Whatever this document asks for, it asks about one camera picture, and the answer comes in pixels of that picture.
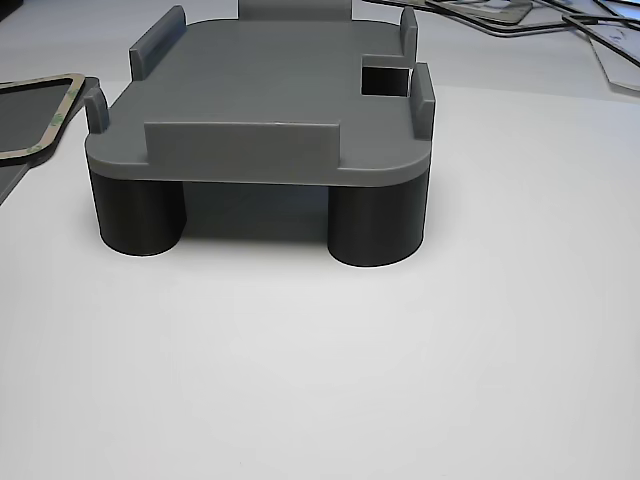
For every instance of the grey holder with black legs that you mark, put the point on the grey holder with black legs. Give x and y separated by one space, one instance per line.
260 75

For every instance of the grey flat sheet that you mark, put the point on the grey flat sheet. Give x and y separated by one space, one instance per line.
495 12

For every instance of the dark grey flat mat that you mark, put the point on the dark grey flat mat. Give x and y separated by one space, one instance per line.
20 120

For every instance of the white paper sheet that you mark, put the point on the white paper sheet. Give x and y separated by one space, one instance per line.
625 75

